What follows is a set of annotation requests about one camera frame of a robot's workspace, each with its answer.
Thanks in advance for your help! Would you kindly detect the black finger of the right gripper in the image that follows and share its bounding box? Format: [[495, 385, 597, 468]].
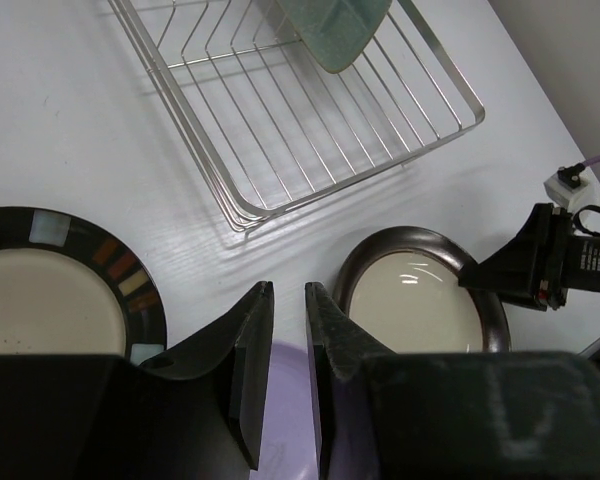
[[459, 204, 540, 306]]

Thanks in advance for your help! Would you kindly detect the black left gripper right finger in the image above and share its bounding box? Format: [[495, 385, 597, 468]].
[[305, 282, 395, 475]]

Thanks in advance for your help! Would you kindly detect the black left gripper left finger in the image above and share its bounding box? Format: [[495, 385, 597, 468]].
[[141, 281, 274, 470]]

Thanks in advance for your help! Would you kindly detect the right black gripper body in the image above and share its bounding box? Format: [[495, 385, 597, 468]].
[[528, 203, 600, 310]]

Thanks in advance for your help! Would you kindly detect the brown rimmed cream plate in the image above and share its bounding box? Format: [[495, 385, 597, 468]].
[[333, 226, 511, 353]]

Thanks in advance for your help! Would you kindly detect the teal rectangular ceramic plate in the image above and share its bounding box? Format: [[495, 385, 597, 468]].
[[277, 0, 392, 74]]

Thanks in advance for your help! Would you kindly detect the purple plastic plate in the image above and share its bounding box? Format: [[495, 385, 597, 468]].
[[250, 342, 319, 480]]

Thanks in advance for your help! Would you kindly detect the black mosaic rimmed plate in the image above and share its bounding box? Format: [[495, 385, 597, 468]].
[[0, 206, 167, 364]]

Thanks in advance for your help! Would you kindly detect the metal wire dish rack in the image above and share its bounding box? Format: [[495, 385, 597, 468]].
[[111, 1, 485, 232]]

